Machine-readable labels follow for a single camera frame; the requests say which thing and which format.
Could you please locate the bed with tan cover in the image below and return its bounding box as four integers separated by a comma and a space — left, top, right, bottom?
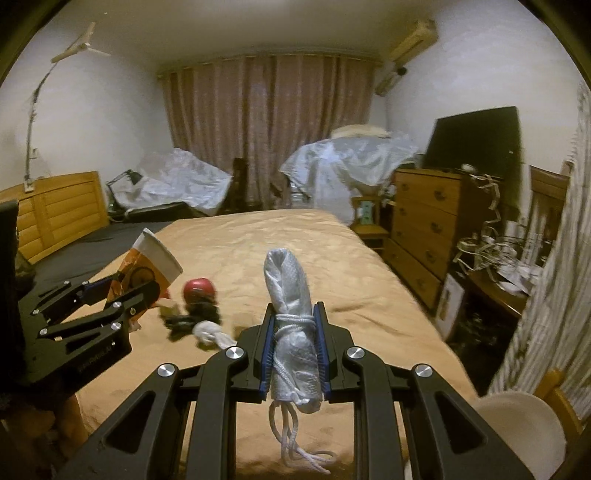
76, 209, 478, 480

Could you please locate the orange and white paper cup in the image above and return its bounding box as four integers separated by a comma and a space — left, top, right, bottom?
105, 227, 184, 333

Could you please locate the black television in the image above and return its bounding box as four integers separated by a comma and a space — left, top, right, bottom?
422, 106, 520, 178

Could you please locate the wooden dresser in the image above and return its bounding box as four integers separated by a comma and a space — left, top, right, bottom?
383, 167, 476, 311

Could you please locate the small wooden chair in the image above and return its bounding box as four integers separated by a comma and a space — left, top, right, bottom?
350, 196, 392, 254

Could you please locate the black desk lamp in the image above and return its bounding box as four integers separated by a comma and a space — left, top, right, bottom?
107, 170, 144, 217

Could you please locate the striped cloth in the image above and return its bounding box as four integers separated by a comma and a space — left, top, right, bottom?
488, 85, 591, 398

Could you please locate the air conditioner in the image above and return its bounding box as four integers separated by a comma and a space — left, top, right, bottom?
387, 19, 438, 63

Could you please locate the red round object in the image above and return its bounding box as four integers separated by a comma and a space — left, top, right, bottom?
183, 277, 218, 304

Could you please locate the tangle of white cables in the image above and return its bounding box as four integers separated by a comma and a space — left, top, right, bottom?
455, 174, 546, 289

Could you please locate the clear plastic cover sheet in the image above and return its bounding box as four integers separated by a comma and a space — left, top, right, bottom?
113, 148, 234, 217
279, 131, 419, 222

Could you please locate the black crumpled item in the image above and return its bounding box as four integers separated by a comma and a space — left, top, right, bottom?
163, 299, 223, 343

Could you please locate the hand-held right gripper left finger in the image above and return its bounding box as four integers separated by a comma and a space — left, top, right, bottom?
69, 302, 278, 480

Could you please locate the dark wooden desk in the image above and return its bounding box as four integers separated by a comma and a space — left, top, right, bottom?
455, 265, 532, 393

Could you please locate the black case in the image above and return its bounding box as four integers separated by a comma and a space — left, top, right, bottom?
124, 202, 208, 223

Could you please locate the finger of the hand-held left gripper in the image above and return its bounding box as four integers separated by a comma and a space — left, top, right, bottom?
18, 277, 116, 324
39, 281, 162, 344

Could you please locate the dry branch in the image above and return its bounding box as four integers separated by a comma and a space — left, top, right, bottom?
23, 21, 112, 192

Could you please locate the white round bin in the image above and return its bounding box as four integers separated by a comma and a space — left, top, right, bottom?
470, 391, 568, 480

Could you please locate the wooden headboard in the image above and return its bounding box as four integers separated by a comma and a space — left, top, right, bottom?
0, 171, 110, 265

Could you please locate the white crumpled tissue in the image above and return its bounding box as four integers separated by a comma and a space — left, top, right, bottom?
191, 320, 237, 355

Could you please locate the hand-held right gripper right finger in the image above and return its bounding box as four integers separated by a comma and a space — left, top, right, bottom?
313, 302, 539, 480

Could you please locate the white bag with cord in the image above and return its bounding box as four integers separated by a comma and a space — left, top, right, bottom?
263, 248, 339, 477

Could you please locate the white framed board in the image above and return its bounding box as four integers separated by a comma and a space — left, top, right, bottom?
436, 274, 465, 341

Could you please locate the cream pillow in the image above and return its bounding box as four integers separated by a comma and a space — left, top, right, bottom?
330, 124, 391, 139

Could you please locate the dark grey bed sheet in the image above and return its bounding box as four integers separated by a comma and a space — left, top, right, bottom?
34, 220, 178, 280

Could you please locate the brown curtain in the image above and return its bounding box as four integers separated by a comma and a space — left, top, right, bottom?
159, 54, 382, 215

